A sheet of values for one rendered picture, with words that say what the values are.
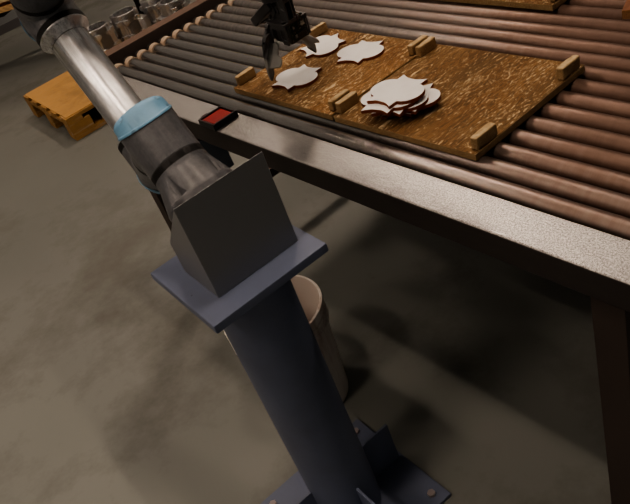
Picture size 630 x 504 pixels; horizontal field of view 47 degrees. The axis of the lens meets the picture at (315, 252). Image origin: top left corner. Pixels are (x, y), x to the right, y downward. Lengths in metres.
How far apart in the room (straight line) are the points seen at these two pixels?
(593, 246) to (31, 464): 2.04
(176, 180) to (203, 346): 1.41
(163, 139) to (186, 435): 1.28
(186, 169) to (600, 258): 0.71
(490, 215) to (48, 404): 1.99
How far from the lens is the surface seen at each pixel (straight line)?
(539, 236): 1.21
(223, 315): 1.33
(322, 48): 2.02
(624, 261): 1.15
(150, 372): 2.71
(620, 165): 1.35
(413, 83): 1.59
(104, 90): 1.58
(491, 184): 1.34
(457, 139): 1.45
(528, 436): 2.08
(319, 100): 1.76
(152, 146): 1.37
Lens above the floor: 1.68
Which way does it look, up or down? 36 degrees down
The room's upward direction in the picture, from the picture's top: 21 degrees counter-clockwise
